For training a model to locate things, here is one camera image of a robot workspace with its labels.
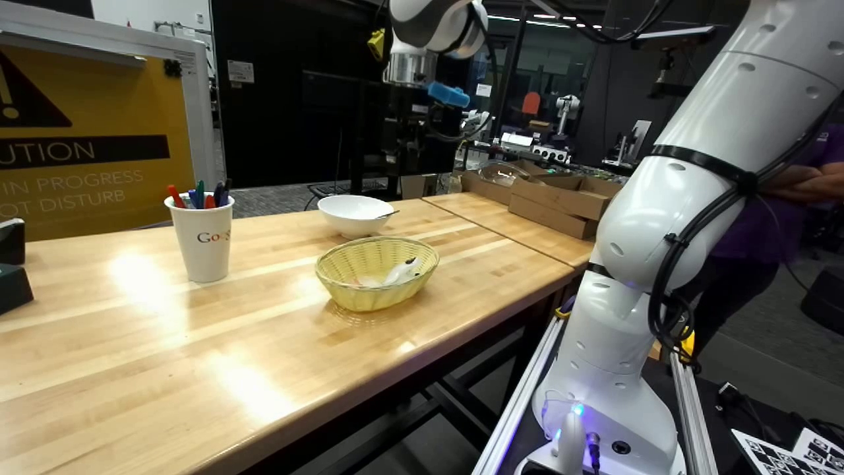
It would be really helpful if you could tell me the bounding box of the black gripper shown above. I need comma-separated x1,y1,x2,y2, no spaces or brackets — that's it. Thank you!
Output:
385,82,442,149

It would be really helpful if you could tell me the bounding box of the person forearm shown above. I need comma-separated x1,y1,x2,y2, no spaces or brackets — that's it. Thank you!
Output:
762,161,844,211

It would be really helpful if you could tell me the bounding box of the yellow woven basket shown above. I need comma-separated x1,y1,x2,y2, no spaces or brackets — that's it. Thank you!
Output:
314,234,442,314

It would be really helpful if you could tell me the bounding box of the white paper cup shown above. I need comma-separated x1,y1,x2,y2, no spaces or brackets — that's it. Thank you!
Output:
162,193,237,284

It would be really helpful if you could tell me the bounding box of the white ceramic bowl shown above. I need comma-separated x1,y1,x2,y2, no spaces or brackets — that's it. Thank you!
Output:
314,193,398,240

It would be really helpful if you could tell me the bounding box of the cardboard box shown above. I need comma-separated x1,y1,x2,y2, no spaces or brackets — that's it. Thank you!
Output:
459,166,622,243

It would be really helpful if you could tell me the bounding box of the yellow caution sign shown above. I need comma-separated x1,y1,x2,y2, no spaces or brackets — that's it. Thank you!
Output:
0,42,198,243

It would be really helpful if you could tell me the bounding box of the black device block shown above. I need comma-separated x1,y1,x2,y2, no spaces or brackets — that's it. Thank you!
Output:
0,216,37,317

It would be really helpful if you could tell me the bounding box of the checkered calibration board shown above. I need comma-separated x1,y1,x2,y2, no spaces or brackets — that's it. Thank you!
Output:
730,425,844,475

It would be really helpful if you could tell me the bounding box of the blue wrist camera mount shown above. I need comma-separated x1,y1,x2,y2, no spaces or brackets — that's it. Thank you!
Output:
424,78,476,110

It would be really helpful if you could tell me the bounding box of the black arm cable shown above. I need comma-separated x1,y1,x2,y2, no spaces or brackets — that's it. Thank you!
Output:
646,87,844,351

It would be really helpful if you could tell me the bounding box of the aluminium frame rail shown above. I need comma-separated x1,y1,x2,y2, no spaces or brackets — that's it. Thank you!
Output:
472,310,570,475

